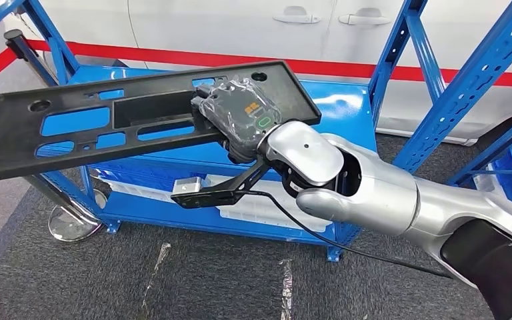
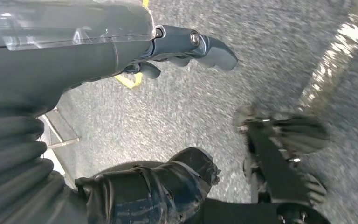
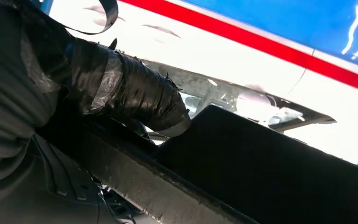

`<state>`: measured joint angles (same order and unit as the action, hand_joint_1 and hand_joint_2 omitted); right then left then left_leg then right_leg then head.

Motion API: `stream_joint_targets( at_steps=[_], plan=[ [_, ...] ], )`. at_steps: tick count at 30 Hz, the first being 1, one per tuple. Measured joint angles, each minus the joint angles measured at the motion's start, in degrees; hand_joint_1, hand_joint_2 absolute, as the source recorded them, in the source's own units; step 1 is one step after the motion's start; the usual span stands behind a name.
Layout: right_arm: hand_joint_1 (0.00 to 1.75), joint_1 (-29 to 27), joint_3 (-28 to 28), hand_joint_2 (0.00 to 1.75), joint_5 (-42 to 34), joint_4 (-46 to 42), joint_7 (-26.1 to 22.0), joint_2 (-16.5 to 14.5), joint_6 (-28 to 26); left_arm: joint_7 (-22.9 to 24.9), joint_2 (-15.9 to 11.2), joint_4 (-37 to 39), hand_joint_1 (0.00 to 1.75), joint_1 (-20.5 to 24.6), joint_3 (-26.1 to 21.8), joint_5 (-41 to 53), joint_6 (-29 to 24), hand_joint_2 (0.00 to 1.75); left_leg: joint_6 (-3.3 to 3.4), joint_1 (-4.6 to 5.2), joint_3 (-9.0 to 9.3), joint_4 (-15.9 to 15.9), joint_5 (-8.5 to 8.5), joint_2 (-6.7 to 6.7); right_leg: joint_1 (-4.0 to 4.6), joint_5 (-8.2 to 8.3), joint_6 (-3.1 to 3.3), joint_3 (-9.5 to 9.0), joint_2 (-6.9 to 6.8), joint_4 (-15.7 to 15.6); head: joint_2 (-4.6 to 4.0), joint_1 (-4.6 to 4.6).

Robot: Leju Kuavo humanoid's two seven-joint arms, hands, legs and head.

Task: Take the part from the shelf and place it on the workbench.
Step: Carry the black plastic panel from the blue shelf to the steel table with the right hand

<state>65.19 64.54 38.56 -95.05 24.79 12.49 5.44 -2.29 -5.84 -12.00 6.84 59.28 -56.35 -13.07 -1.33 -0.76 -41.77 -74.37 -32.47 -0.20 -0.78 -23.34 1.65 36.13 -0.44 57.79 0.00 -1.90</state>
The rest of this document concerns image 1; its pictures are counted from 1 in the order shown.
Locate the blue metal shelf rack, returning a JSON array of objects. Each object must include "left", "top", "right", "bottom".
[
  {"left": 0, "top": 0, "right": 512, "bottom": 262},
  {"left": 448, "top": 108, "right": 512, "bottom": 222}
]

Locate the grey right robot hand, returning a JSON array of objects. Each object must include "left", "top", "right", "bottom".
[{"left": 190, "top": 75, "right": 284, "bottom": 165}]

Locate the black plastic panel part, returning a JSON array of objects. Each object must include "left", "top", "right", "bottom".
[{"left": 0, "top": 60, "right": 323, "bottom": 185}]

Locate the clear shiny tape strip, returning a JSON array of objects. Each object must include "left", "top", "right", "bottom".
[
  {"left": 279, "top": 259, "right": 293, "bottom": 320},
  {"left": 137, "top": 241, "right": 172, "bottom": 320}
]

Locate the black-topped stanchion post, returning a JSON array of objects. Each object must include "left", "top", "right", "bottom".
[{"left": 3, "top": 28, "right": 60, "bottom": 87}]

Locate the black camera cable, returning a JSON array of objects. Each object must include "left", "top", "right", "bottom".
[{"left": 237, "top": 189, "right": 455, "bottom": 280}]

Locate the white car door handle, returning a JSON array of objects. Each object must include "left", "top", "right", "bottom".
[
  {"left": 338, "top": 7, "right": 393, "bottom": 27},
  {"left": 272, "top": 5, "right": 322, "bottom": 25}
]

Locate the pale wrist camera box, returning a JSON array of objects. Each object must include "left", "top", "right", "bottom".
[{"left": 171, "top": 176, "right": 203, "bottom": 195}]

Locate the white car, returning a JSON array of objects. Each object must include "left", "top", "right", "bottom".
[{"left": 0, "top": 0, "right": 512, "bottom": 147}]

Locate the stack of white trays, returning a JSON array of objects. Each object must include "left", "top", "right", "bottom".
[{"left": 203, "top": 173, "right": 334, "bottom": 233}]

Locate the black camera bracket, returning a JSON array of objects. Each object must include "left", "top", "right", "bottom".
[{"left": 170, "top": 155, "right": 271, "bottom": 210}]

